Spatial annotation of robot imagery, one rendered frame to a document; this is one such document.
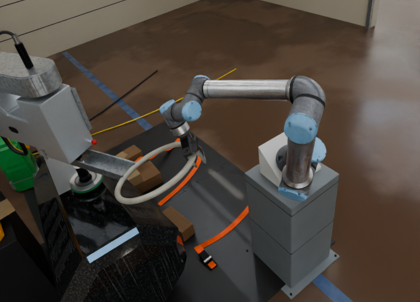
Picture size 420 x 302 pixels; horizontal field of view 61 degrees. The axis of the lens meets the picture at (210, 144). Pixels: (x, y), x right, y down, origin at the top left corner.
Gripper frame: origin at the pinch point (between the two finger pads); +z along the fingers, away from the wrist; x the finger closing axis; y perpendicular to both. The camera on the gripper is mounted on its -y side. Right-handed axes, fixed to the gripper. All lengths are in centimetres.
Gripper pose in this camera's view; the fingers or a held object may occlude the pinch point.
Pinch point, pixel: (200, 164)
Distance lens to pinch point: 186.3
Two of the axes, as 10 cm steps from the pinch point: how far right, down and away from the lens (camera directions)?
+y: 0.2, -4.8, 8.8
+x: -9.0, 3.8, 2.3
